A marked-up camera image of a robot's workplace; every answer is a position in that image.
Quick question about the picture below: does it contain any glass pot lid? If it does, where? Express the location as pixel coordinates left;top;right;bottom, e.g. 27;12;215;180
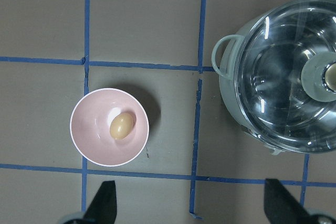
234;0;335;153

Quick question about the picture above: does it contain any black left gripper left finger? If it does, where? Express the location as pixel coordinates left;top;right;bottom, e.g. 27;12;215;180
83;180;117;224

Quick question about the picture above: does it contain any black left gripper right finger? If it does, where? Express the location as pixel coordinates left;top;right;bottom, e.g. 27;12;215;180
264;178;310;224

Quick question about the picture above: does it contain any light green steel pot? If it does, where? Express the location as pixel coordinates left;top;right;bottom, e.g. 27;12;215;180
211;19;336;156

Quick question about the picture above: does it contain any pink bowl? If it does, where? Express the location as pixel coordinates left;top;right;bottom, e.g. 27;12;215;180
69;88;149;167

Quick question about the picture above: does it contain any beige egg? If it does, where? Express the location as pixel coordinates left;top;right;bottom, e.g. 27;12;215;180
110;113;134;140

